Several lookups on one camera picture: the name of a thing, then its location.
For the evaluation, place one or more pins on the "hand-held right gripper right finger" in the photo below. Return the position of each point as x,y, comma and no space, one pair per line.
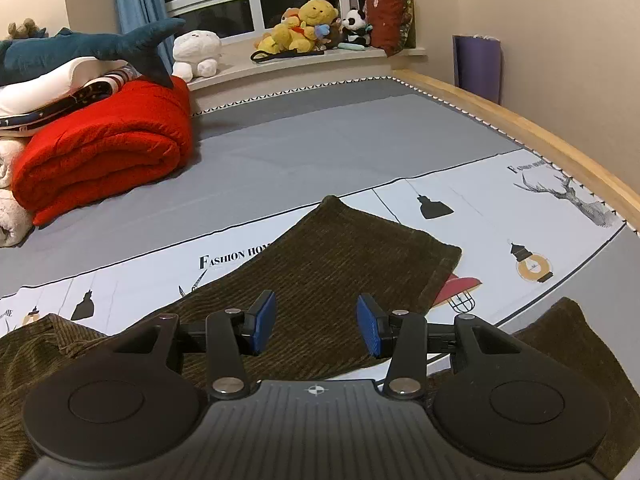
367,327

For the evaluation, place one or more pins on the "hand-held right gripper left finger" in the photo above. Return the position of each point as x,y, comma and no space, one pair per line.
265,322

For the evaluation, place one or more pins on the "red folded blanket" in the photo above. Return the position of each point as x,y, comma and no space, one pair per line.
100,150

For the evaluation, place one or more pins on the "beige fluffy blanket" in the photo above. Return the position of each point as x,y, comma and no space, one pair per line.
10,220

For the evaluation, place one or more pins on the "white plush toy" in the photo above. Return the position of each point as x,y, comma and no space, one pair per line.
197,50

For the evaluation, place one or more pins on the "teal flat item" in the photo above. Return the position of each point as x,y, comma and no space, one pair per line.
352,46

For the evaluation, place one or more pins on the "purple rolled mat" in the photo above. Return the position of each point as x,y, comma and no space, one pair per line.
477,67

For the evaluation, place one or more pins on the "yellow dog plush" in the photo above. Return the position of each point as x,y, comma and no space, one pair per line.
280,37

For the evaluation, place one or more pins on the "dark striped folded cloth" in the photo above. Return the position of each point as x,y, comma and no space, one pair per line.
95,89

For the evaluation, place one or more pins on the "brown and blue plush toy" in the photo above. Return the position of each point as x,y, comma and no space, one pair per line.
327,35

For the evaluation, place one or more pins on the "panda plush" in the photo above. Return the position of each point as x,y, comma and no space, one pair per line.
356,22

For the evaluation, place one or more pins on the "orange plush toy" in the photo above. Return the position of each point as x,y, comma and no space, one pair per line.
290,17

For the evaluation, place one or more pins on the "yellow bear plush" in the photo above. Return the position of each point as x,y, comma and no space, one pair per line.
317,15

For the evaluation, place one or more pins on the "red cushion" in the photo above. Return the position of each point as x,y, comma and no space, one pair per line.
387,15

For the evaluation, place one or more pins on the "white box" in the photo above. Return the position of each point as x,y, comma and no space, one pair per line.
348,2

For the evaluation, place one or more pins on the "white pillow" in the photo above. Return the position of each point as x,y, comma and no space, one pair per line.
40,82

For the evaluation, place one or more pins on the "blue shark plush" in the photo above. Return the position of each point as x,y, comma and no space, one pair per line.
60,50

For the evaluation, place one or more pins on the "blue curtain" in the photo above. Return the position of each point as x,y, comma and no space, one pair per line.
135,0

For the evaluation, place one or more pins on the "small brown plush toy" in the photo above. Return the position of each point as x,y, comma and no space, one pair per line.
25,27

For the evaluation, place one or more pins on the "wooden bed frame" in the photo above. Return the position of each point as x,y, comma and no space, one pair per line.
550,132

